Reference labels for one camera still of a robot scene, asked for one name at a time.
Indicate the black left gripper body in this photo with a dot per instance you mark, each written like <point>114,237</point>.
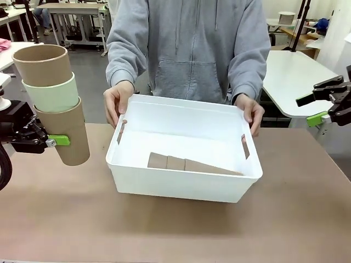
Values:
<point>16,117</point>

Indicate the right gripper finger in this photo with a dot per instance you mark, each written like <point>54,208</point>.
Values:
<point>316,120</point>
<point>305,100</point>

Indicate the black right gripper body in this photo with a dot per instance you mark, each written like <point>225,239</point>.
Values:
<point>346,104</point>

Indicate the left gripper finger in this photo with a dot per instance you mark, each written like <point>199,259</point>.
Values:
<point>61,139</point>
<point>38,127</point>

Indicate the pale green paper cup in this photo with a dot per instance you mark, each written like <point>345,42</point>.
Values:
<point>55,96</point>

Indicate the white plastic basket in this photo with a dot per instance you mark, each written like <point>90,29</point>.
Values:
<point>178,186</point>

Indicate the person's right forearm grey sleeve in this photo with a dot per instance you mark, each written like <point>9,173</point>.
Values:
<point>123,65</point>

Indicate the person's left forearm grey sleeve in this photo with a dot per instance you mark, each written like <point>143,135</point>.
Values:
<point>249,71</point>

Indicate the stack of white plates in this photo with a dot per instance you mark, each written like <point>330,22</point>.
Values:
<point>286,17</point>

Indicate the person's left hand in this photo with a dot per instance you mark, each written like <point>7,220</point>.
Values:
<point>253,112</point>

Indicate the person's right hand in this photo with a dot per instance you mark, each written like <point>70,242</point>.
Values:
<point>116,101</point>

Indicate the white side table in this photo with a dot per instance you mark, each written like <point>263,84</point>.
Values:
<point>288,82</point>

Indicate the white table with pink cloth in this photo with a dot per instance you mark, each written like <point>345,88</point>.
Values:
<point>5,59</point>

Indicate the black chair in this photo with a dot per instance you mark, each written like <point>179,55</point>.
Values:
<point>272,39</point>

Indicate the pink cloth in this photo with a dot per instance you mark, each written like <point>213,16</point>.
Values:
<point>4,45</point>

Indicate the blue cap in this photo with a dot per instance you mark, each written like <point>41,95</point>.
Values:
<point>322,24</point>

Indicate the black tripod stand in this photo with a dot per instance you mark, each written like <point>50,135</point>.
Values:
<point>300,22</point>
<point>31,22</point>

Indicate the white table with clutter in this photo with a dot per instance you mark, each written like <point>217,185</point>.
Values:
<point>274,22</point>

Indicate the white long desk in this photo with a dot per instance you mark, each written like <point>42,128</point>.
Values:
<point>11,17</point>

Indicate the seated person in jeans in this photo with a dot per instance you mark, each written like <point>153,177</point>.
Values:
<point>44,16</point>

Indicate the white height-adjustable desk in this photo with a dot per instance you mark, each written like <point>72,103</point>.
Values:
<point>71,8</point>

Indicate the grey zip hoodie torso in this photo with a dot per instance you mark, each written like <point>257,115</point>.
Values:
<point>189,41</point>

